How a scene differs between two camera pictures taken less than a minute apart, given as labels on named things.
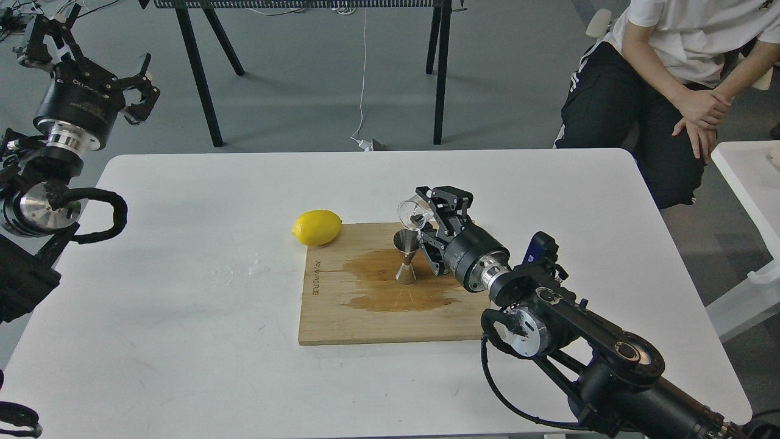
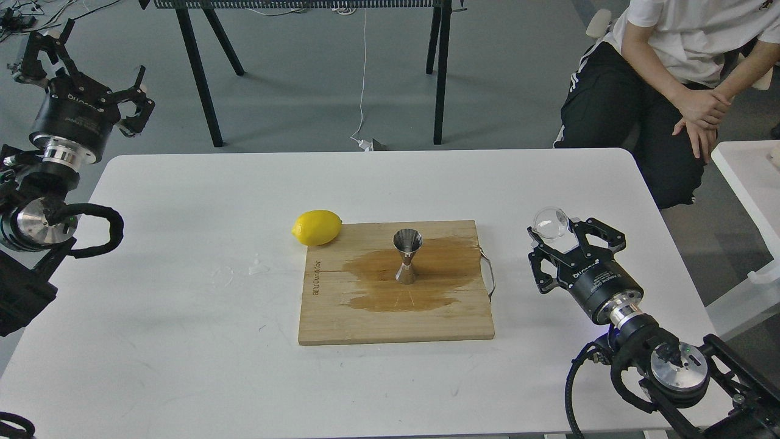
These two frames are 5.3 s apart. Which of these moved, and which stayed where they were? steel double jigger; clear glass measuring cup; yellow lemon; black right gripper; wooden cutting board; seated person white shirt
Moved: black right gripper; clear glass measuring cup
Stayed: yellow lemon; steel double jigger; seated person white shirt; wooden cutting board
